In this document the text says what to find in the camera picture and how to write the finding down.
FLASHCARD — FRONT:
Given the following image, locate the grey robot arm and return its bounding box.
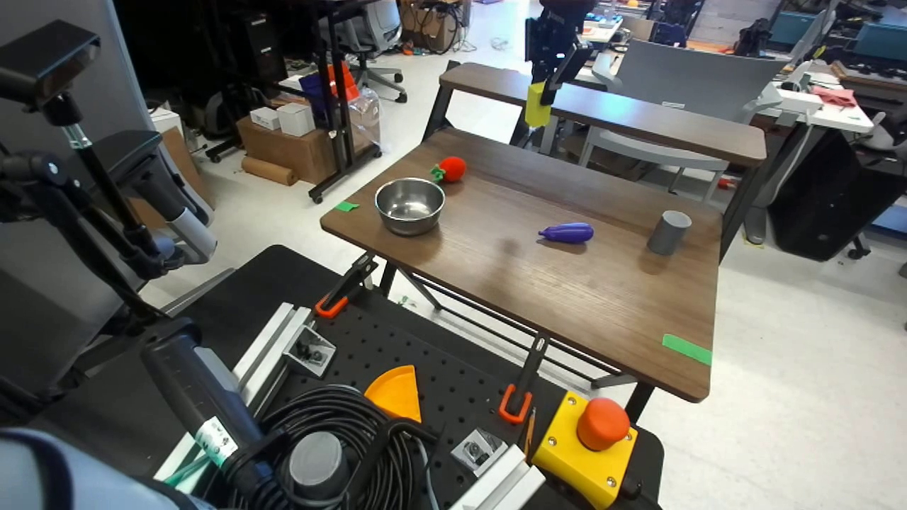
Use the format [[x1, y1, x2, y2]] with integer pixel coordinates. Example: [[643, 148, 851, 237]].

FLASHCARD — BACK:
[[2, 21, 550, 510]]

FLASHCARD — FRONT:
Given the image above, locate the black camera on stand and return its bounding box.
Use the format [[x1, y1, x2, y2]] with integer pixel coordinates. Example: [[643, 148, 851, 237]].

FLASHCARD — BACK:
[[0, 21, 98, 107]]

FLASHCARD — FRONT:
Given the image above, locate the yellow emergency stop box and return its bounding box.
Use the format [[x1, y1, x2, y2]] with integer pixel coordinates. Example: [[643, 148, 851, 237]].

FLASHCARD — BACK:
[[533, 390, 637, 510]]

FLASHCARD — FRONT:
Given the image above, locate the red toy tomato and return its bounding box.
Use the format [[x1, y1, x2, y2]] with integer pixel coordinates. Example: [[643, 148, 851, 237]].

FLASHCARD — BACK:
[[431, 155, 468, 184]]

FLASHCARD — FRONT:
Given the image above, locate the narrow brown side table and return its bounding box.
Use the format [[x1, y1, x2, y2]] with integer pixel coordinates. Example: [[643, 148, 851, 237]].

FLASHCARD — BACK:
[[424, 62, 767, 209]]

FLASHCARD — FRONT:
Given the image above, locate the orange wedge piece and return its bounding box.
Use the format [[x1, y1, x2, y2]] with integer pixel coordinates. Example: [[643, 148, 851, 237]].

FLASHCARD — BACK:
[[365, 365, 421, 423]]

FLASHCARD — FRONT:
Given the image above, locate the cardboard box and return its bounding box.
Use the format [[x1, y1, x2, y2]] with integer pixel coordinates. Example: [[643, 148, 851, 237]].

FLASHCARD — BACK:
[[236, 91, 379, 186]]

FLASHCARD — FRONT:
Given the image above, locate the grey office chair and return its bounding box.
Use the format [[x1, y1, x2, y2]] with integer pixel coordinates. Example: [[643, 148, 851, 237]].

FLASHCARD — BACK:
[[579, 43, 781, 198]]

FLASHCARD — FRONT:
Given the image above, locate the yellow block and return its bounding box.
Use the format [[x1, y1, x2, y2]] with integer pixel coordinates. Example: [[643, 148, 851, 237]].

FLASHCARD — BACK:
[[524, 83, 550, 127]]

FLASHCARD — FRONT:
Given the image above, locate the grey cylinder cup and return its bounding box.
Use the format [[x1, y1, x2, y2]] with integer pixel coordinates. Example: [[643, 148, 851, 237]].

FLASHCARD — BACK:
[[645, 209, 691, 254]]

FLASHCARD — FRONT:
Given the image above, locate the purple toy eggplant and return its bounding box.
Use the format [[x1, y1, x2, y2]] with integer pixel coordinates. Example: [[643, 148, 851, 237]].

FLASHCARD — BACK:
[[539, 222, 594, 244]]

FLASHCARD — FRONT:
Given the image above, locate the black orange clamp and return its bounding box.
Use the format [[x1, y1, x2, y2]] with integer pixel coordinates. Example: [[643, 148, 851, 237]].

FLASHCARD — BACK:
[[495, 332, 553, 429], [314, 253, 378, 320]]

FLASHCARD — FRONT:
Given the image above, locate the metal bowl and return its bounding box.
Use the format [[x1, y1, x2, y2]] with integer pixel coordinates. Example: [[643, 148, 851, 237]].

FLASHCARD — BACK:
[[375, 178, 444, 237]]

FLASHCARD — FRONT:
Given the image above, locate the green tape marker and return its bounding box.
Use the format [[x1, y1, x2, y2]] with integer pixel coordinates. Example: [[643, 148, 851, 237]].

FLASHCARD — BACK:
[[661, 334, 711, 365], [334, 202, 359, 212]]

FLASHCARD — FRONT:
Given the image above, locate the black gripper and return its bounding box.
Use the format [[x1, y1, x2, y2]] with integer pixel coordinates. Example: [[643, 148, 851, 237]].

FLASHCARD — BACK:
[[524, 0, 597, 83]]

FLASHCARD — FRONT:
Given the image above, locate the black cable coil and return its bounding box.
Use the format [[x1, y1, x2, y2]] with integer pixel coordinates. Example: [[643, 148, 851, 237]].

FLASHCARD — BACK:
[[222, 379, 448, 510]]

